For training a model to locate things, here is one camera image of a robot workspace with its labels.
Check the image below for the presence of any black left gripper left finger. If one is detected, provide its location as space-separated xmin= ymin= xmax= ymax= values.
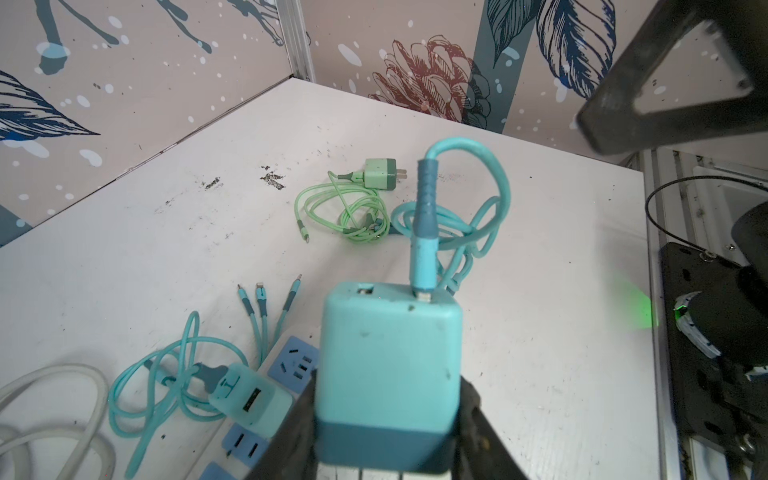
xmin=245 ymin=371 xmax=318 ymax=480

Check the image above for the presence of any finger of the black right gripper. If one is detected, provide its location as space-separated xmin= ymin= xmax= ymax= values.
xmin=577 ymin=1 xmax=767 ymax=155

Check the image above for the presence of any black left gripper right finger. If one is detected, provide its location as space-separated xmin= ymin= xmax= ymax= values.
xmin=452 ymin=378 xmax=528 ymax=480

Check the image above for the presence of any teal charger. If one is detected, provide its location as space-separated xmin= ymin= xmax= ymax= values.
xmin=314 ymin=282 xmax=463 ymax=475
xmin=204 ymin=363 xmax=294 ymax=439

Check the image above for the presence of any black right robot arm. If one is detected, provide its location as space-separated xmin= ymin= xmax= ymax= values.
xmin=577 ymin=1 xmax=767 ymax=479

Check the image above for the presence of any white blue power strip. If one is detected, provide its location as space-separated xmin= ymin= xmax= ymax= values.
xmin=187 ymin=325 xmax=320 ymax=479

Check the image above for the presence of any green charger adapter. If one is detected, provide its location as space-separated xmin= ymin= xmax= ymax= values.
xmin=337 ymin=158 xmax=407 ymax=191

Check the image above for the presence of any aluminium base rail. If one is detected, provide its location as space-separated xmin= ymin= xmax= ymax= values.
xmin=637 ymin=148 xmax=767 ymax=479

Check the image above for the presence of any green charger cable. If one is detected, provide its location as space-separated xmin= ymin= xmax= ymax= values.
xmin=293 ymin=170 xmax=391 ymax=244

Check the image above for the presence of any white blue strip cord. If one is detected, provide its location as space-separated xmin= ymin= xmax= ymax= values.
xmin=0 ymin=362 xmax=116 ymax=480

